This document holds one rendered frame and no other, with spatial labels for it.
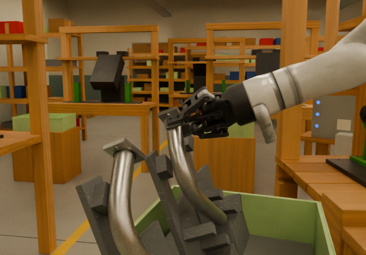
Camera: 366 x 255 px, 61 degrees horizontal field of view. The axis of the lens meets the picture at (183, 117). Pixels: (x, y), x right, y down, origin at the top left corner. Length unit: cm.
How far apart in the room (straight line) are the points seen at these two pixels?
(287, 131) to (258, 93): 105
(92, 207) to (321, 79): 39
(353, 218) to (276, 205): 26
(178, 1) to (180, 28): 90
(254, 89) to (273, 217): 48
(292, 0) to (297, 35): 15
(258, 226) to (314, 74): 52
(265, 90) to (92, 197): 32
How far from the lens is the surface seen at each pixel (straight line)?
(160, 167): 56
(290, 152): 160
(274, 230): 94
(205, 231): 60
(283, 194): 166
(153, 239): 56
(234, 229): 82
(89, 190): 46
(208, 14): 1154
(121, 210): 42
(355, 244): 102
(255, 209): 92
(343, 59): 55
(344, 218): 107
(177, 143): 56
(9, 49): 659
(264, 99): 54
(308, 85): 55
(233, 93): 55
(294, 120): 158
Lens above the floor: 129
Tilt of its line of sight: 8 degrees down
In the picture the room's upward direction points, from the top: straight up
